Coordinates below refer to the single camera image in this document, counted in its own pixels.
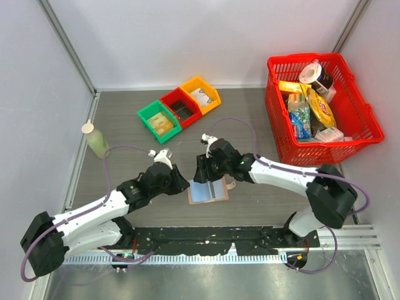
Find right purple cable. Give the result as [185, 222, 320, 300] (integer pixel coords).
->
[207, 117, 372, 276]

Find blue snack bag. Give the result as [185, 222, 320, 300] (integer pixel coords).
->
[287, 93, 311, 139]

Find yellow snack packet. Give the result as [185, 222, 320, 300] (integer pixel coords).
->
[278, 81, 312, 94]

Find white card with black stripe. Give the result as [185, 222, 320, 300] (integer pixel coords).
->
[209, 177, 229, 201]

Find white slotted cable duct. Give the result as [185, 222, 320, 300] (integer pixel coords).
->
[64, 251, 288, 266]

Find yellow cards in green bin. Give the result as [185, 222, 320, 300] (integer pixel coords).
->
[147, 112, 174, 136]

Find red storage bin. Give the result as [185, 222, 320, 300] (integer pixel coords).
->
[160, 87, 203, 129]

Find green liquid squeeze bottle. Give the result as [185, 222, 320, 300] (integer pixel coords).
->
[81, 119, 109, 159]

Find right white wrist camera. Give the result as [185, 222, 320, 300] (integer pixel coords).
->
[201, 134, 218, 158]

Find white small box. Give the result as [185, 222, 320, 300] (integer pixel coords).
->
[314, 126, 344, 143]

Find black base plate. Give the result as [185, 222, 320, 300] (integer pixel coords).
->
[106, 226, 320, 256]

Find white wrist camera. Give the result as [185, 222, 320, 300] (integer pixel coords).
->
[201, 134, 218, 158]
[148, 148, 173, 169]

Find grey patterned card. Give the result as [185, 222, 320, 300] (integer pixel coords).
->
[198, 94, 213, 108]
[191, 88, 206, 99]

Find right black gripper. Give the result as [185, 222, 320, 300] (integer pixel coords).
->
[194, 152, 231, 184]

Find red plastic shopping basket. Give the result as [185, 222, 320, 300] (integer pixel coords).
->
[265, 53, 384, 166]

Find purple cable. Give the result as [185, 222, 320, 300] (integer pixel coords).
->
[20, 145, 157, 282]
[207, 117, 372, 276]

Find yellow storage bin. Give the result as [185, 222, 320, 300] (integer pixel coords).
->
[180, 76, 221, 115]

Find tan leather card holder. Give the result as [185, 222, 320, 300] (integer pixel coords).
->
[187, 180, 236, 205]

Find yellow chips bag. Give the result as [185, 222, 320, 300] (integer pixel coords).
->
[306, 88, 336, 128]

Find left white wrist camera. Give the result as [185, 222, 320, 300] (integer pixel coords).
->
[148, 148, 173, 169]

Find dark labelled can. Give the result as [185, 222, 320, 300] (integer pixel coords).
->
[311, 67, 334, 95]

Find black cards in red bin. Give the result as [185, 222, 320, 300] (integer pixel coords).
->
[170, 100, 194, 122]

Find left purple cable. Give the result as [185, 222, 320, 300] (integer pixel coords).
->
[20, 145, 157, 282]

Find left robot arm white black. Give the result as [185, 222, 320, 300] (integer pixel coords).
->
[20, 162, 189, 282]

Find green storage bin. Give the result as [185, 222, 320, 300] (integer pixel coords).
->
[137, 100, 182, 144]

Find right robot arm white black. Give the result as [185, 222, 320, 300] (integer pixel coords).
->
[194, 134, 358, 247]

